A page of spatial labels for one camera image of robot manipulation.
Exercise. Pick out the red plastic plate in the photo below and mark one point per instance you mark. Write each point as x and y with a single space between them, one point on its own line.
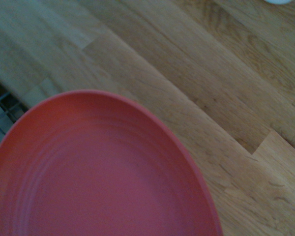
100 177

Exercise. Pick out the wide white cup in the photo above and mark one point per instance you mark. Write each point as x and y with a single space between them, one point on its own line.
277 1

